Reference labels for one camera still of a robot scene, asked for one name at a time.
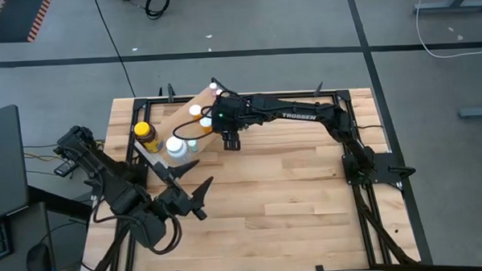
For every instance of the grey metal floor foot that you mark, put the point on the grey metal floor foot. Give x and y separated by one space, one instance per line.
479 112

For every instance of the small teal vial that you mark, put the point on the small teal vial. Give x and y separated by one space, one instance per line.
192 144

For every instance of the small pink vial white cap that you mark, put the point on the small pink vial white cap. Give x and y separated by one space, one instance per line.
213 86

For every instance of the black computer mouse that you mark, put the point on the black computer mouse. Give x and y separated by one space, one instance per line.
38 263

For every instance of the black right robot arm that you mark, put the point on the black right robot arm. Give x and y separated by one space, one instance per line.
300 111

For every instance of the black remote control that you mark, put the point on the black remote control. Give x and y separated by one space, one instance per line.
64 167

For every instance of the black mat orange striped edge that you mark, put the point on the black mat orange striped edge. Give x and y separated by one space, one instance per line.
16 18

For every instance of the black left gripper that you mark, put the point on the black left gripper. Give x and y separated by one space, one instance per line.
177 202

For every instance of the wooden shelf black metal frame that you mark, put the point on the wooden shelf black metal frame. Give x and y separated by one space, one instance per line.
176 121

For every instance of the brown bottle yellow lid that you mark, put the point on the brown bottle yellow lid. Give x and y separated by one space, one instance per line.
142 130

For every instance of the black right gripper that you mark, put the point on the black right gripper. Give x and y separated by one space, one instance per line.
232 113

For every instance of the dark grey monitor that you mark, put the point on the dark grey monitor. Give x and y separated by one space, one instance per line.
4 160

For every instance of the large white ribbed bottle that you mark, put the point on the large white ribbed bottle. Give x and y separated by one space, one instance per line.
175 145

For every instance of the orange pill bottle white cap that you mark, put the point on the orange pill bottle white cap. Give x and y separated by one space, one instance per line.
195 110
205 122

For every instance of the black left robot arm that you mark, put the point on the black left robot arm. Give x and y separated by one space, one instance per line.
114 188

